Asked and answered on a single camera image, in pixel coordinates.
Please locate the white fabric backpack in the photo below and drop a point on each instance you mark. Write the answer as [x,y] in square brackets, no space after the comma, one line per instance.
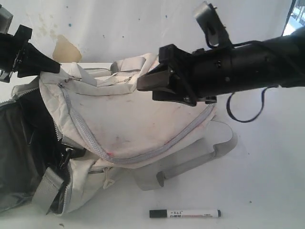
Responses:
[66,136]

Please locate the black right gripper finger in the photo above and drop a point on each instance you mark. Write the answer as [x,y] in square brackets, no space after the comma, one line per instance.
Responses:
[155,80]

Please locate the white marker black cap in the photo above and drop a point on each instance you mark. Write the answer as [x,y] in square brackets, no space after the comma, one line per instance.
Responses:
[201,213]

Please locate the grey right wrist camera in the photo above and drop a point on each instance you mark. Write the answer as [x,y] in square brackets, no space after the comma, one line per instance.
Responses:
[216,35]

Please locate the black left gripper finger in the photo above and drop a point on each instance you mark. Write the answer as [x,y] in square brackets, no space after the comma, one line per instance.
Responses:
[41,62]

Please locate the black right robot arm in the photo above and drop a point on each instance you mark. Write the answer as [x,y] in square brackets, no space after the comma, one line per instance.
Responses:
[275,62]

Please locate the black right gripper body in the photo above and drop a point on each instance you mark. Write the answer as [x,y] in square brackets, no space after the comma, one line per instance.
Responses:
[201,75]

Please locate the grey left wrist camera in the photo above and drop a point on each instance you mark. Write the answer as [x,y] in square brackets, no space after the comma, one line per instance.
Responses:
[5,20]

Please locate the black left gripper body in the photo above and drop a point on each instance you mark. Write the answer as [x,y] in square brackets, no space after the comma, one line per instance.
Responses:
[14,52]

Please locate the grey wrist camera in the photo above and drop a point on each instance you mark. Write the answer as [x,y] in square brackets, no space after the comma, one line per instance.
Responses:
[5,20]
[216,35]

